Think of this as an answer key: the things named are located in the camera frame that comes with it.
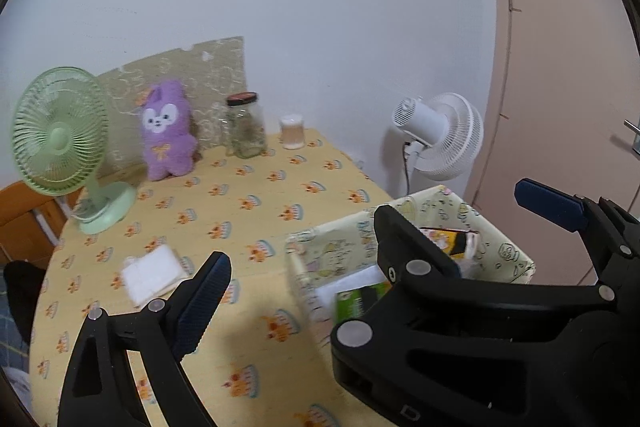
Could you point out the beige door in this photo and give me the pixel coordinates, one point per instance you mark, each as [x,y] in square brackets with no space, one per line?
[564,94]

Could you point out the white standing fan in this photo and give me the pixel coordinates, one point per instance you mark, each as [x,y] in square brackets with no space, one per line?
[441,138]

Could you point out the green desk fan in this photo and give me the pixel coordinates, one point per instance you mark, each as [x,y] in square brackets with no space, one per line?
[59,141]

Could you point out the black garment on chair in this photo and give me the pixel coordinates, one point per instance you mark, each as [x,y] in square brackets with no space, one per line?
[23,285]

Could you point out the purple plush toy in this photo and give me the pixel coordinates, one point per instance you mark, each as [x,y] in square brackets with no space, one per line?
[169,146]

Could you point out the white folded towel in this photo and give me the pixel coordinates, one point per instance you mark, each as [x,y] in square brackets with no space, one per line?
[152,275]

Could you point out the patterned board against wall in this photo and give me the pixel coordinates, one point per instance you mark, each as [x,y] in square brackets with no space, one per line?
[209,71]

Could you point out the patterned storage box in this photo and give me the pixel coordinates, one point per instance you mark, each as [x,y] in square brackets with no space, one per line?
[389,236]

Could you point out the glass jar with lid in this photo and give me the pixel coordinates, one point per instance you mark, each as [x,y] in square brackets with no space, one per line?
[244,125]

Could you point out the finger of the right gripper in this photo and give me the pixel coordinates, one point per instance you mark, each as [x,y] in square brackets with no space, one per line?
[438,350]
[609,233]

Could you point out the green sponge pack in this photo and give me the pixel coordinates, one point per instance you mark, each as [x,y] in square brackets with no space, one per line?
[353,303]

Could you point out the cartoon tissue pack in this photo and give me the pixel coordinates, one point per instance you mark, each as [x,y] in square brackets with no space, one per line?
[458,245]

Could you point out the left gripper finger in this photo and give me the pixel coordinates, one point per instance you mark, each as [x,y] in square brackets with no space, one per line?
[99,387]

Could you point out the cotton swab container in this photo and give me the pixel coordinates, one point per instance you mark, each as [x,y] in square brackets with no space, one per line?
[292,131]

